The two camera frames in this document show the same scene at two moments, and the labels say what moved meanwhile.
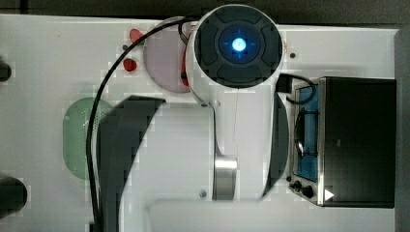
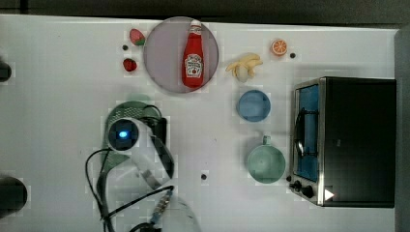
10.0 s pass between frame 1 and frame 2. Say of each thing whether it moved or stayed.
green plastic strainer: moved
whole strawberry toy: stayed
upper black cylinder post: stayed
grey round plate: stayed
